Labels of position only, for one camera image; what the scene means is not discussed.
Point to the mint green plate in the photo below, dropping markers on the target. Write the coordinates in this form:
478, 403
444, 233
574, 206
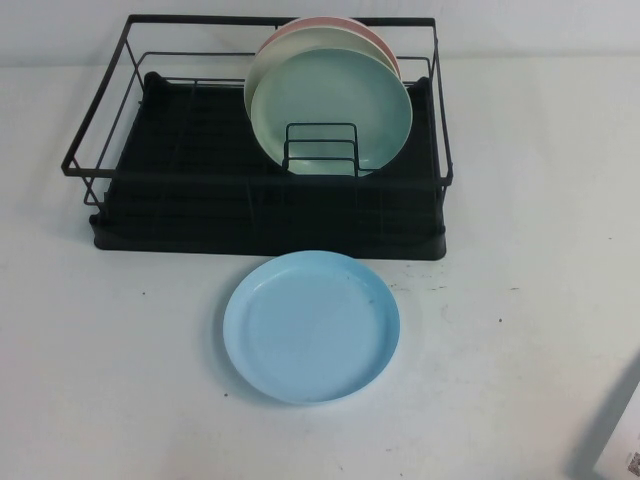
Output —
340, 90

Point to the light blue plate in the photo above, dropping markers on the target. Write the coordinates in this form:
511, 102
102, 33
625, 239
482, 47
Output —
310, 330

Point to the pink plate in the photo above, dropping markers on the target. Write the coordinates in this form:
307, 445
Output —
370, 35

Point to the cream plate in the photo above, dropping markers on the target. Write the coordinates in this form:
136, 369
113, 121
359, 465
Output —
280, 55

